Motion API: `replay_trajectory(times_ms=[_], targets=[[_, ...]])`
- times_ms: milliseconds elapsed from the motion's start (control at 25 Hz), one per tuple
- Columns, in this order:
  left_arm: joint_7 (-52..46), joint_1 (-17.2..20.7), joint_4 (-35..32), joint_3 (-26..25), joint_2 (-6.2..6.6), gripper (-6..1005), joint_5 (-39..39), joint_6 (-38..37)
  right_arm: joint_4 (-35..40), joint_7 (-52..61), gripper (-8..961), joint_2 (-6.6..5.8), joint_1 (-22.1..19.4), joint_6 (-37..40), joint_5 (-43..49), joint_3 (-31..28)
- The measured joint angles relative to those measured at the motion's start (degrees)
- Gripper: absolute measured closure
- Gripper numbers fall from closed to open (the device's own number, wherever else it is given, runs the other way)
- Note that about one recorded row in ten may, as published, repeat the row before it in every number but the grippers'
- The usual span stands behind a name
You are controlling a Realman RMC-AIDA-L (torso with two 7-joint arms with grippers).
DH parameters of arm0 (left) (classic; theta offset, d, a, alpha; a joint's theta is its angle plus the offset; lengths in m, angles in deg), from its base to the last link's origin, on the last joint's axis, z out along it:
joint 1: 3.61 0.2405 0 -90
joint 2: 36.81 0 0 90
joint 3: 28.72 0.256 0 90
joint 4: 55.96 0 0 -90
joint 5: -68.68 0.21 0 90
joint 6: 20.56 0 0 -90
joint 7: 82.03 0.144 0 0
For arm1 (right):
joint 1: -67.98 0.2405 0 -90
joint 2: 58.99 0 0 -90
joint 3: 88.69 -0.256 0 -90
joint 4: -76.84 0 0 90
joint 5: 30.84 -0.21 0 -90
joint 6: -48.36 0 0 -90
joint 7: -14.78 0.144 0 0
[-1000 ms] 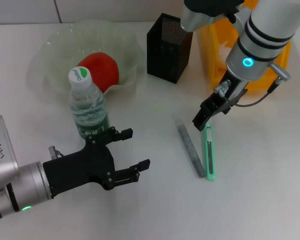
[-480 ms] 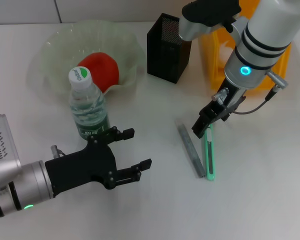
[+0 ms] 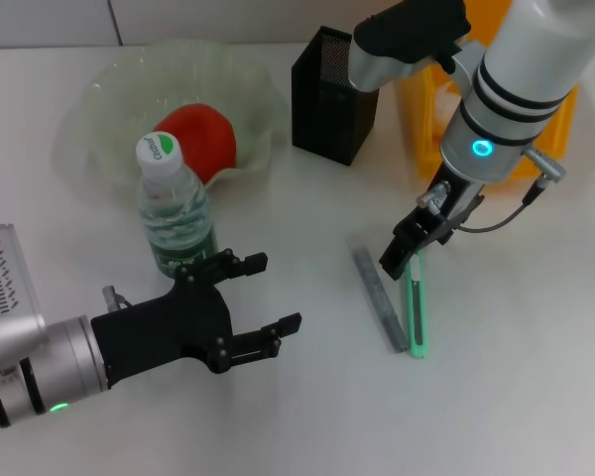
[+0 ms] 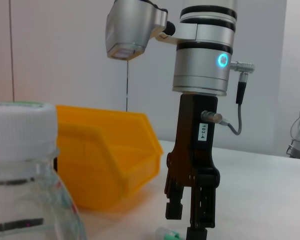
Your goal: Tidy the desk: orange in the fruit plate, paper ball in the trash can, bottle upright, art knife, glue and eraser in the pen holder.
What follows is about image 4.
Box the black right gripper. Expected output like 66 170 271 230
164 94 220 240

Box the green utility knife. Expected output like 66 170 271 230
156 226 183 240

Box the clear green-label water bottle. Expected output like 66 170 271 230
0 101 87 240

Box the yellow plastic bin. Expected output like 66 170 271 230
55 104 164 211

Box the right gripper cable with plug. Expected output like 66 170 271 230
201 61 256 136

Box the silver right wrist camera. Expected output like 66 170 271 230
105 0 177 60

